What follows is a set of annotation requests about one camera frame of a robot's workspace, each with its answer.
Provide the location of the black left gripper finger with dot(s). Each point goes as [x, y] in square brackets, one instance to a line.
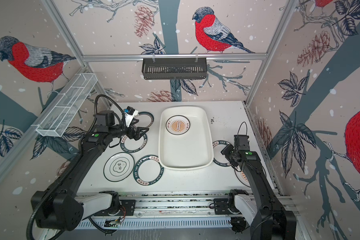
[139, 136]
[142, 129]

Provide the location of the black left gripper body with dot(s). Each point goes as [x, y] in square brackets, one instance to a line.
[129, 131]

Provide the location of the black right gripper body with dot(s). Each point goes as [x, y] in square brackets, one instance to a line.
[230, 152]

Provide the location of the green rim plate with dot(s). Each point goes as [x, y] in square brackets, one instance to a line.
[219, 159]
[148, 170]
[133, 146]

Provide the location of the orange sunburst plate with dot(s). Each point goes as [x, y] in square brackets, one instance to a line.
[242, 178]
[177, 125]

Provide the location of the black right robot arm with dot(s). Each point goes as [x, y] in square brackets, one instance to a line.
[267, 217]

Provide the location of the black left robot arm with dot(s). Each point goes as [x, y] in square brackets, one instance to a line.
[56, 207]

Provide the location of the white plastic bin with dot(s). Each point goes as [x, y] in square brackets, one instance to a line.
[190, 151]

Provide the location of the green rim plate under gripper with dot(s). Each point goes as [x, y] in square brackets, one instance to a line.
[133, 146]

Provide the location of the white plate flower outline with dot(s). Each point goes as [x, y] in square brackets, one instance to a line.
[118, 167]

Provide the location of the green rim plate front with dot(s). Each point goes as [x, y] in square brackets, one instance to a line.
[148, 170]

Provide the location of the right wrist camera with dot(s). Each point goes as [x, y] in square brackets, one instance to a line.
[241, 142]

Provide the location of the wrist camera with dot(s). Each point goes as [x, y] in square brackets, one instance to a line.
[129, 114]
[241, 142]

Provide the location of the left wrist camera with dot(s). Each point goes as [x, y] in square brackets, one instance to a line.
[129, 114]

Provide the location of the black hanging wire basket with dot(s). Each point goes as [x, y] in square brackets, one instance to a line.
[175, 69]

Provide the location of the horizontal aluminium frame bar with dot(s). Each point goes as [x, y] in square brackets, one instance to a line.
[137, 58]

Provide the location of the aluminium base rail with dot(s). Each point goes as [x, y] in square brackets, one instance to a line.
[167, 211]

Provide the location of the white mesh wall shelf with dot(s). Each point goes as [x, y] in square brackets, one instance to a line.
[69, 102]

